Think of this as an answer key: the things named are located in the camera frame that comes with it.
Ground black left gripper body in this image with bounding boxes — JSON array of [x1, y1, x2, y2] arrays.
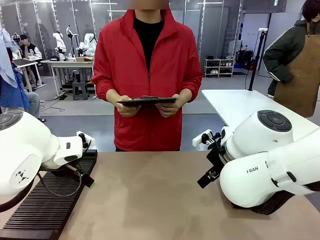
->
[[49, 163, 84, 178]]

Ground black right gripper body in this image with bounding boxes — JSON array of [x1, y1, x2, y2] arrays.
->
[[206, 146, 227, 176]]

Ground black clipboard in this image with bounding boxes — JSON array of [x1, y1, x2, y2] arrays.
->
[[116, 95, 178, 108]]

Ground person's left forearm red sleeve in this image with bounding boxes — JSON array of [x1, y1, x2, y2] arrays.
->
[[177, 71, 204, 101]]

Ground person's right forearm red sleeve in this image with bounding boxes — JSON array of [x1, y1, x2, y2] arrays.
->
[[91, 73, 119, 102]]

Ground black slotted PCB rack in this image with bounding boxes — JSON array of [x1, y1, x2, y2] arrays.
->
[[0, 149, 98, 240]]

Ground person's left hand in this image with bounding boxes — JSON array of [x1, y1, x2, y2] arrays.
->
[[154, 93, 189, 119]]

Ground person's right hand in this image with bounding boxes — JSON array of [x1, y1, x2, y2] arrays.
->
[[106, 89, 142, 118]]

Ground black plastic tray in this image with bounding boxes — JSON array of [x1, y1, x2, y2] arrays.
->
[[231, 201, 266, 214]]

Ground white side table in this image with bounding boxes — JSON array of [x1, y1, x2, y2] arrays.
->
[[201, 89, 320, 142]]

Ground seated person grey trousers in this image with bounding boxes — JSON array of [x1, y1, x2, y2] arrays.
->
[[24, 91, 47, 123]]

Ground person in red jacket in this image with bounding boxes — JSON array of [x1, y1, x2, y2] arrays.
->
[[91, 8, 204, 152]]

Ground grey step stool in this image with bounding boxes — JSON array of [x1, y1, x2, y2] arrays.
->
[[72, 81, 89, 101]]

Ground wooden shoe shelf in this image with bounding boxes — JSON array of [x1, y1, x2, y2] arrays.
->
[[203, 58, 236, 79]]

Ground person in blue shirt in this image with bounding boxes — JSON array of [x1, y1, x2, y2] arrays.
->
[[0, 27, 32, 114]]

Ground black bags pile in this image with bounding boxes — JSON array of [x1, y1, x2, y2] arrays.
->
[[235, 49, 256, 71]]

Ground black pole stand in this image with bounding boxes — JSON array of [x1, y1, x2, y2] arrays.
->
[[246, 27, 269, 92]]

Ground white background workbench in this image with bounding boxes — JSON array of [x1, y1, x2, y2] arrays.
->
[[40, 58, 97, 99]]

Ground white background desk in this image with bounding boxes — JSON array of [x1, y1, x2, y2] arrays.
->
[[11, 57, 48, 93]]

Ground person in brown apron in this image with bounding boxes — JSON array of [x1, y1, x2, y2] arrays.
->
[[262, 0, 320, 119]]

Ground seated person black white jacket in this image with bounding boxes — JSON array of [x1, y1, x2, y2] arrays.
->
[[18, 34, 43, 61]]

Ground thin white background robot stand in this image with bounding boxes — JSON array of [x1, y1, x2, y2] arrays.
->
[[65, 24, 77, 60]]

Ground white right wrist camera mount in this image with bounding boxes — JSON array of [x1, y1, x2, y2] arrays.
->
[[192, 129, 222, 151]]

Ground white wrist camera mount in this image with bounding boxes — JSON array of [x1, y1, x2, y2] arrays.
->
[[75, 130, 97, 151], [192, 129, 222, 151]]

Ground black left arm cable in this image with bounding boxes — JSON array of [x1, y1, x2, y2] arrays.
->
[[36, 166, 85, 198]]

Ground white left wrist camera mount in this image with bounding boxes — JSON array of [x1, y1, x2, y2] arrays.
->
[[75, 130, 97, 151]]

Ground black floor cable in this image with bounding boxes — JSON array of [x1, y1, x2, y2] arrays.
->
[[39, 94, 68, 113]]

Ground dark wall monitor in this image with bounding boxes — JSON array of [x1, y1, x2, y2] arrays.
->
[[241, 0, 287, 13]]

